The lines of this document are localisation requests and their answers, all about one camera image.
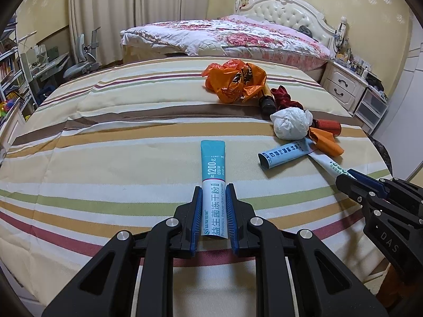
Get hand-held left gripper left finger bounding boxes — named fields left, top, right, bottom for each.
left=41, top=186, right=204, bottom=317

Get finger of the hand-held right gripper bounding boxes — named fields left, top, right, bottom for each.
left=348, top=169, right=423, bottom=217
left=336, top=175, right=423, bottom=285

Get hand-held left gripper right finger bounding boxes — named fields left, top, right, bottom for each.
left=228, top=183, right=389, bottom=317

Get white green-print sachet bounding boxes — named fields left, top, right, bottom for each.
left=311, top=152, right=356, bottom=180

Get teal white powder sachet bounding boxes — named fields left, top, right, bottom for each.
left=200, top=140, right=228, bottom=239

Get plain orange wrapper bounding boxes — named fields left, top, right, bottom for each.
left=309, top=127, right=344, bottom=157

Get small red bottle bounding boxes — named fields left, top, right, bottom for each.
left=312, top=118, right=342, bottom=137

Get blue white torn sachet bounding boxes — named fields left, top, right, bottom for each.
left=258, top=139, right=313, bottom=170

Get white plastic bag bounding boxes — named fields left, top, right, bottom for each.
left=270, top=107, right=313, bottom=140

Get dark red scrunchie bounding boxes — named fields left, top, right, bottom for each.
left=271, top=85, right=303, bottom=110

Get amber bottle with black cap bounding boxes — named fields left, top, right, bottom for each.
left=259, top=86, right=276, bottom=117

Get orange plastic bag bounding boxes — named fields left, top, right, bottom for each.
left=202, top=59, right=268, bottom=104

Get orange printed foil wrapper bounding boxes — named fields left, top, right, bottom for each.
left=231, top=63, right=255, bottom=90

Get clear plastic drawer unit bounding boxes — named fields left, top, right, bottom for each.
left=355, top=87, right=388, bottom=129

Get white wardrobe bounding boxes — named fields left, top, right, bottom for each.
left=373, top=16, right=423, bottom=179

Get black clothing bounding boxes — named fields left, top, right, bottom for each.
left=367, top=73, right=385, bottom=93

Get white nightstand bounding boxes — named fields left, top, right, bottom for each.
left=322, top=60, right=369, bottom=113

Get striped blanket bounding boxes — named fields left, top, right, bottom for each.
left=0, top=56, right=394, bottom=307

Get group of small bottles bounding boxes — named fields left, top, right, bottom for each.
left=332, top=44, right=372, bottom=76

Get floral quilt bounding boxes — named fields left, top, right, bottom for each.
left=119, top=15, right=331, bottom=71

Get white tufted bed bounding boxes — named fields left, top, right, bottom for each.
left=121, top=0, right=347, bottom=83

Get grey desk chair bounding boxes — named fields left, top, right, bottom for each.
left=63, top=26, right=101, bottom=80

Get study desk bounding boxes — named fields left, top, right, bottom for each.
left=20, top=48, right=71, bottom=106

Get colourful toys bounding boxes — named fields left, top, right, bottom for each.
left=0, top=97, right=17, bottom=123

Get beige curtain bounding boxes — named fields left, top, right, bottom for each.
left=68, top=0, right=212, bottom=67

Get bookshelf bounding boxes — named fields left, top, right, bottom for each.
left=0, top=16, right=34, bottom=106

